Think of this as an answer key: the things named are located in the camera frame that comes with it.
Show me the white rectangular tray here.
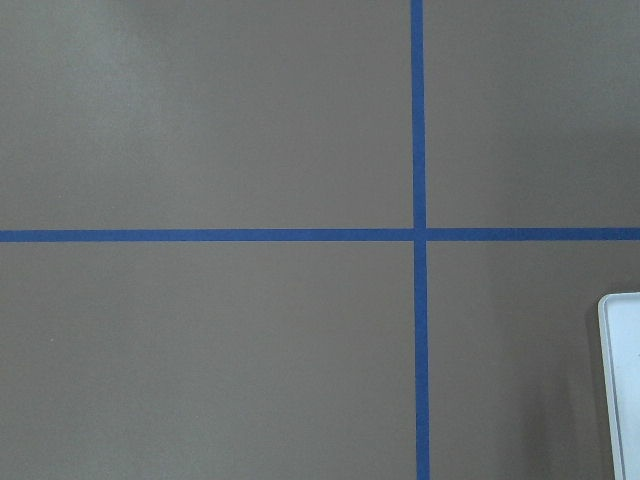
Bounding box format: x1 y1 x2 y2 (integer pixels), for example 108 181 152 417
598 292 639 480

